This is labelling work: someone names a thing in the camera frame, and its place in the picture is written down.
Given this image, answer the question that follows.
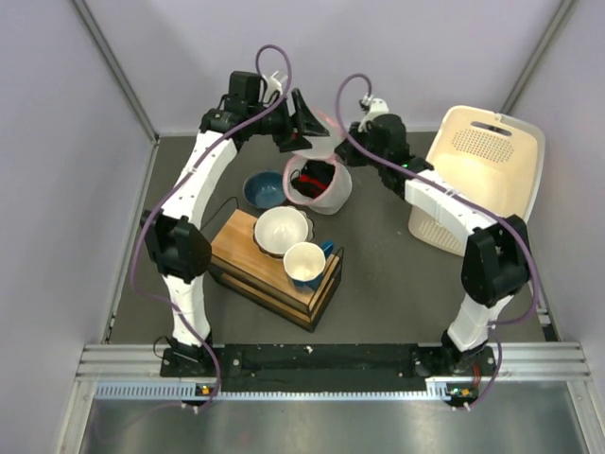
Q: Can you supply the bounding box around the purple cable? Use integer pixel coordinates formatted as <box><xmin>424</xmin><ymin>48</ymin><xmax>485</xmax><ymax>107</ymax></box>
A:
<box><xmin>130</xmin><ymin>44</ymin><xmax>294</xmax><ymax>412</ymax></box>
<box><xmin>334</xmin><ymin>74</ymin><xmax>543</xmax><ymax>410</ymax></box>

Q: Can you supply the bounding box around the wooden wire-frame shelf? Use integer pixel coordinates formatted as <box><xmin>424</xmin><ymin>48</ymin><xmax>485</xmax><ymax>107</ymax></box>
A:
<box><xmin>208</xmin><ymin>209</ymin><xmax>344</xmax><ymax>332</ymax></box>

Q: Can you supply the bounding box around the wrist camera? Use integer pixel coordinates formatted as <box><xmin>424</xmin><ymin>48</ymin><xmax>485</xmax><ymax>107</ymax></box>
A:
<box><xmin>358</xmin><ymin>95</ymin><xmax>389</xmax><ymax>131</ymax></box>
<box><xmin>261</xmin><ymin>71</ymin><xmax>289</xmax><ymax>105</ymax></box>

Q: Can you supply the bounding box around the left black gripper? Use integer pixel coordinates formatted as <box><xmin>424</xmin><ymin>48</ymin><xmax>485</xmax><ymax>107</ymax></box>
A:
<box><xmin>247</xmin><ymin>88</ymin><xmax>327</xmax><ymax>152</ymax></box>

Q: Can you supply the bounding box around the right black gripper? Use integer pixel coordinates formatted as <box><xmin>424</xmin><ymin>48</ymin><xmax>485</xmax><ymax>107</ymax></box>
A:
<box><xmin>336</xmin><ymin>122</ymin><xmax>388</xmax><ymax>171</ymax></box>

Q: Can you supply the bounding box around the white scalloped bowl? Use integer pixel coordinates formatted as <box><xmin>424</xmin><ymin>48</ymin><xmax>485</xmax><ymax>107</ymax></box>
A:
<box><xmin>252</xmin><ymin>206</ymin><xmax>315</xmax><ymax>259</ymax></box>

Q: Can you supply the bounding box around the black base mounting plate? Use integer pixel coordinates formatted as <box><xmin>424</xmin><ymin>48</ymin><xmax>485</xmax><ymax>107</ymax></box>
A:
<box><xmin>157</xmin><ymin>342</ymin><xmax>496</xmax><ymax>393</ymax></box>

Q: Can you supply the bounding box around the blue ceramic bowl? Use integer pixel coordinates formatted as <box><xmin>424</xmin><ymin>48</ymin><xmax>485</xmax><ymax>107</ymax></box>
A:
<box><xmin>243</xmin><ymin>171</ymin><xmax>286</xmax><ymax>210</ymax></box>

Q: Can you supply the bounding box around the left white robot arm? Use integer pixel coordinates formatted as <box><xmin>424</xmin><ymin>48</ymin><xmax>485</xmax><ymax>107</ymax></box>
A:
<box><xmin>141</xmin><ymin>71</ymin><xmax>329</xmax><ymax>377</ymax></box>

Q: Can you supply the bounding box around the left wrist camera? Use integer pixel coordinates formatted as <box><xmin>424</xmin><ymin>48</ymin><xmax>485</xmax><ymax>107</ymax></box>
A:
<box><xmin>261</xmin><ymin>71</ymin><xmax>289</xmax><ymax>105</ymax></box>

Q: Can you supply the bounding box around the red and black bra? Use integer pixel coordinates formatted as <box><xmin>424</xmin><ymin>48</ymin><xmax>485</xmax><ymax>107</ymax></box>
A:
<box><xmin>289</xmin><ymin>160</ymin><xmax>336</xmax><ymax>199</ymax></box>

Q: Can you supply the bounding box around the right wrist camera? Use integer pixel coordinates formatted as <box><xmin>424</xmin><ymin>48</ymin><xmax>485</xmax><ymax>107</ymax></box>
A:
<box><xmin>358</xmin><ymin>95</ymin><xmax>389</xmax><ymax>131</ymax></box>

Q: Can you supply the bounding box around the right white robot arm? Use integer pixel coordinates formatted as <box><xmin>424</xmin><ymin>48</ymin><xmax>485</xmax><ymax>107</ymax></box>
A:
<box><xmin>336</xmin><ymin>113</ymin><xmax>538</xmax><ymax>375</ymax></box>

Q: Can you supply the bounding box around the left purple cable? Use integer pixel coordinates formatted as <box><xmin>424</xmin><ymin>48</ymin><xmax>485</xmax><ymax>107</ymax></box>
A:
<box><xmin>130</xmin><ymin>44</ymin><xmax>294</xmax><ymax>412</ymax></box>

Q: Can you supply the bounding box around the grey slotted cable duct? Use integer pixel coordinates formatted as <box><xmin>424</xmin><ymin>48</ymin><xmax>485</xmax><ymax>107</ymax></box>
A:
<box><xmin>95</xmin><ymin>380</ymin><xmax>455</xmax><ymax>403</ymax></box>

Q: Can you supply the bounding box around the cream plastic laundry basket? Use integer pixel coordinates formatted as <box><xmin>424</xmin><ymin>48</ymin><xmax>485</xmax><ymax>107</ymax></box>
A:
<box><xmin>407</xmin><ymin>105</ymin><xmax>547</xmax><ymax>258</ymax></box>

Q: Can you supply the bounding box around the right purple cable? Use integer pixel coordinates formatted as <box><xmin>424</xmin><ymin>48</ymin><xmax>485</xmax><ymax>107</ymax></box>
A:
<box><xmin>334</xmin><ymin>74</ymin><xmax>543</xmax><ymax>410</ymax></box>

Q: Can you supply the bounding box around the white and blue cup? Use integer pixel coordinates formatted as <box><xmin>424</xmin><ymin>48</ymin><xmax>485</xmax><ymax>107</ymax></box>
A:
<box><xmin>283</xmin><ymin>241</ymin><xmax>335</xmax><ymax>290</ymax></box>

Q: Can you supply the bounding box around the white mesh laundry bag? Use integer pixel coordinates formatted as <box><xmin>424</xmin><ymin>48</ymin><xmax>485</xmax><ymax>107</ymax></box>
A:
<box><xmin>283</xmin><ymin>109</ymin><xmax>353</xmax><ymax>216</ymax></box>

